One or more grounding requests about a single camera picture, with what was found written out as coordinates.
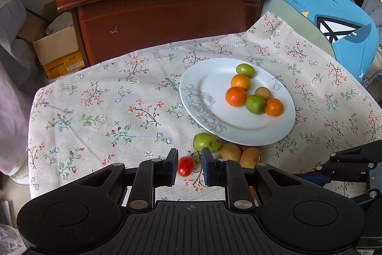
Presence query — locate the plaid curtain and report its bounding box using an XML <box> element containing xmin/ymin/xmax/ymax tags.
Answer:
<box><xmin>0</xmin><ymin>0</ymin><xmax>41</xmax><ymax>176</ymax></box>

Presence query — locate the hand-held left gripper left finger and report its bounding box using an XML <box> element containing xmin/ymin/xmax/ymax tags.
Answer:
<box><xmin>77</xmin><ymin>148</ymin><xmax>180</xmax><ymax>212</ymax></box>

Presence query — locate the orange mandarin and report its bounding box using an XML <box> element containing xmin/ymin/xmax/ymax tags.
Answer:
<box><xmin>225</xmin><ymin>87</ymin><xmax>248</xmax><ymax>107</ymax></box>
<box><xmin>231</xmin><ymin>75</ymin><xmax>251</xmax><ymax>92</ymax></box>
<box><xmin>264</xmin><ymin>98</ymin><xmax>284</xmax><ymax>117</ymax></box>

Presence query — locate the wooden nightstand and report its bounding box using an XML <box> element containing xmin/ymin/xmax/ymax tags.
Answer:
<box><xmin>55</xmin><ymin>0</ymin><xmax>276</xmax><ymax>67</ymax></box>

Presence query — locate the green lime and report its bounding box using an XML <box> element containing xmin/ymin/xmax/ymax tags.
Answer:
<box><xmin>245</xmin><ymin>94</ymin><xmax>266</xmax><ymax>114</ymax></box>

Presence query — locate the brown longan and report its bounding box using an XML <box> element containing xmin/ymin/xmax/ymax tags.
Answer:
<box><xmin>255</xmin><ymin>87</ymin><xmax>272</xmax><ymax>100</ymax></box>
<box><xmin>220</xmin><ymin>143</ymin><xmax>242</xmax><ymax>162</ymax></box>
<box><xmin>240</xmin><ymin>147</ymin><xmax>261</xmax><ymax>169</ymax></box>

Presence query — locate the small green jujube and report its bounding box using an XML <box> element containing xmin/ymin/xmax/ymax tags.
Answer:
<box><xmin>236</xmin><ymin>63</ymin><xmax>254</xmax><ymax>77</ymax></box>

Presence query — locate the spotted green jujube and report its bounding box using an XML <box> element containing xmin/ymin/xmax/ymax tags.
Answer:
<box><xmin>193</xmin><ymin>132</ymin><xmax>223</xmax><ymax>153</ymax></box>

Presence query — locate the pale green cushion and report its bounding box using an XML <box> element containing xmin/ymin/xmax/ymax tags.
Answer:
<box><xmin>262</xmin><ymin>0</ymin><xmax>338</xmax><ymax>62</ymax></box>

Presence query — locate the floral tablecloth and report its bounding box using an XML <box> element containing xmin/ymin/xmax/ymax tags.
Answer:
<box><xmin>28</xmin><ymin>11</ymin><xmax>382</xmax><ymax>205</ymax></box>

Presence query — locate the white plastic bag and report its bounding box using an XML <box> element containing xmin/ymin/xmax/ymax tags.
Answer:
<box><xmin>0</xmin><ymin>200</ymin><xmax>23</xmax><ymax>255</ymax></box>

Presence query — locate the white plate with line drawing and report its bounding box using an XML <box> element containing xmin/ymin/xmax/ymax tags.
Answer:
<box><xmin>179</xmin><ymin>58</ymin><xmax>297</xmax><ymax>146</ymax></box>

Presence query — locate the open cardboard box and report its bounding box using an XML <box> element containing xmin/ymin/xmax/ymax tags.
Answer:
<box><xmin>17</xmin><ymin>14</ymin><xmax>86</xmax><ymax>80</ymax></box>

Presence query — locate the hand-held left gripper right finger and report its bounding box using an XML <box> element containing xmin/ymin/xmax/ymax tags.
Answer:
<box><xmin>201</xmin><ymin>147</ymin><xmax>302</xmax><ymax>211</ymax></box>

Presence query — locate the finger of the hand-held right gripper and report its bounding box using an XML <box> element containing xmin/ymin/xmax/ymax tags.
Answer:
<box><xmin>294</xmin><ymin>170</ymin><xmax>369</xmax><ymax>188</ymax></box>
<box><xmin>316</xmin><ymin>142</ymin><xmax>382</xmax><ymax>174</ymax></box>

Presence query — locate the blue shark plush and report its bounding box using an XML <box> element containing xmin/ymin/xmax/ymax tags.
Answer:
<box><xmin>224</xmin><ymin>0</ymin><xmax>380</xmax><ymax>81</ymax></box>

